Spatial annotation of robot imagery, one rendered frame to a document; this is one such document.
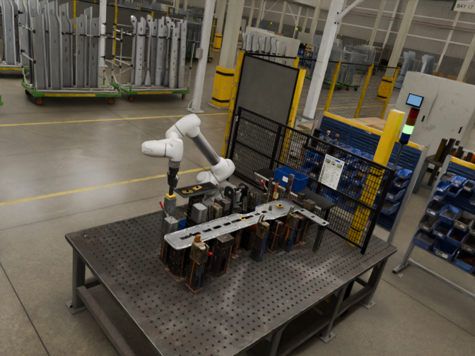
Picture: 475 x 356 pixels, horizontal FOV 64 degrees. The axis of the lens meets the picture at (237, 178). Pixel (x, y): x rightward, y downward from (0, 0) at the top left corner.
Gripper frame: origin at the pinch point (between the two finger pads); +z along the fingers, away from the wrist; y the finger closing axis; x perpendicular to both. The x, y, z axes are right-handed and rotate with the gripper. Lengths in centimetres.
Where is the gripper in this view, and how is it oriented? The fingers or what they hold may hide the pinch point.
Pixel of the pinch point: (171, 191)
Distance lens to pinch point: 292.7
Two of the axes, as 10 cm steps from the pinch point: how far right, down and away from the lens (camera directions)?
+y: 6.8, 4.0, -6.2
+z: -1.7, 9.0, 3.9
